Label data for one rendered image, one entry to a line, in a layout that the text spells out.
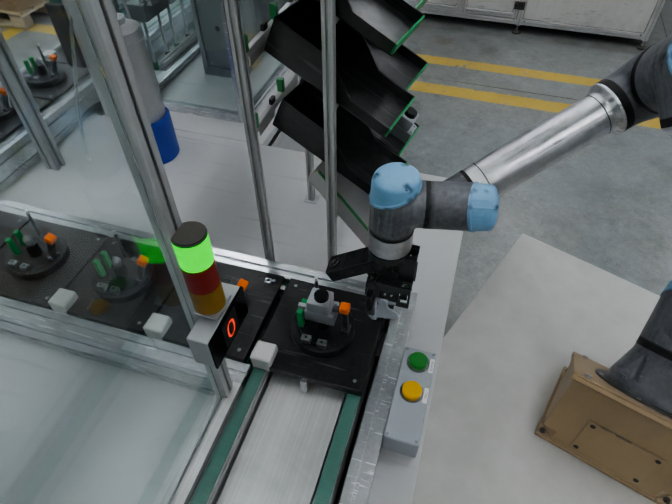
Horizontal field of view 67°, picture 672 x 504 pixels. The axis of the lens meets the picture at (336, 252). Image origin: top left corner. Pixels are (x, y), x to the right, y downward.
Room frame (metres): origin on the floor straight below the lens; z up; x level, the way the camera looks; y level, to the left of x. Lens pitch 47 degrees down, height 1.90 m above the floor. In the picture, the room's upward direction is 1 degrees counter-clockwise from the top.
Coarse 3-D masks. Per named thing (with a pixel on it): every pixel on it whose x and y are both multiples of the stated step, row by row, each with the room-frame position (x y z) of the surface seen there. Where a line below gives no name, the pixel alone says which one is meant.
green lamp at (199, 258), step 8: (208, 240) 0.49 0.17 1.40; (176, 248) 0.47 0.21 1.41; (184, 248) 0.47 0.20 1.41; (192, 248) 0.47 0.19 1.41; (200, 248) 0.47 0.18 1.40; (208, 248) 0.48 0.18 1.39; (176, 256) 0.47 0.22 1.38; (184, 256) 0.46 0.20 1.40; (192, 256) 0.46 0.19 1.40; (200, 256) 0.47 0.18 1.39; (208, 256) 0.48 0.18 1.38; (184, 264) 0.47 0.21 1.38; (192, 264) 0.46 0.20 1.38; (200, 264) 0.47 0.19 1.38; (208, 264) 0.47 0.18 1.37; (192, 272) 0.46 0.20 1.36
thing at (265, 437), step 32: (384, 320) 0.70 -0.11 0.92; (256, 384) 0.52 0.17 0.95; (288, 384) 0.53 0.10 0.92; (224, 416) 0.44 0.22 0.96; (256, 416) 0.46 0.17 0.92; (288, 416) 0.46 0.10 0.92; (320, 416) 0.46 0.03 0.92; (352, 416) 0.44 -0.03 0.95; (224, 448) 0.38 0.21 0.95; (256, 448) 0.40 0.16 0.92; (288, 448) 0.39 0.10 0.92; (320, 448) 0.39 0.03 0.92; (192, 480) 0.32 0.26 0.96; (224, 480) 0.34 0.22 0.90; (256, 480) 0.34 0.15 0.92; (288, 480) 0.33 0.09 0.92; (320, 480) 0.32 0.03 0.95
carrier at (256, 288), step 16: (224, 272) 0.80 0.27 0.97; (240, 272) 0.80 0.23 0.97; (256, 272) 0.80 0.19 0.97; (256, 288) 0.75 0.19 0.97; (272, 288) 0.75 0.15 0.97; (256, 304) 0.71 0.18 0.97; (272, 304) 0.71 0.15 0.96; (256, 320) 0.66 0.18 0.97; (240, 336) 0.62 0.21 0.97; (256, 336) 0.62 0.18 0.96; (240, 352) 0.58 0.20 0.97
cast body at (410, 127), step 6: (408, 108) 1.03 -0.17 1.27; (408, 114) 1.02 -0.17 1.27; (414, 114) 1.02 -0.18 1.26; (402, 120) 1.02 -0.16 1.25; (408, 120) 1.01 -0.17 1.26; (414, 120) 1.02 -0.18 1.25; (396, 126) 1.02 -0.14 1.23; (402, 126) 1.01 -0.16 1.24; (408, 126) 1.01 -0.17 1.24; (414, 126) 1.04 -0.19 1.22; (390, 132) 1.03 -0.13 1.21; (396, 132) 1.02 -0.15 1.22; (402, 132) 1.01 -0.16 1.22; (408, 132) 1.01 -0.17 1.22; (402, 138) 1.01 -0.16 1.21; (408, 138) 1.01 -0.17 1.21
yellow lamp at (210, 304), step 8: (192, 296) 0.47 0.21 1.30; (200, 296) 0.46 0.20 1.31; (208, 296) 0.47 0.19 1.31; (216, 296) 0.47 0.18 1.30; (224, 296) 0.49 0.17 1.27; (200, 304) 0.46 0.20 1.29; (208, 304) 0.46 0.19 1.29; (216, 304) 0.47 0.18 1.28; (224, 304) 0.48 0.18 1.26; (200, 312) 0.47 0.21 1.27; (208, 312) 0.46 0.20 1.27; (216, 312) 0.47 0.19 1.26
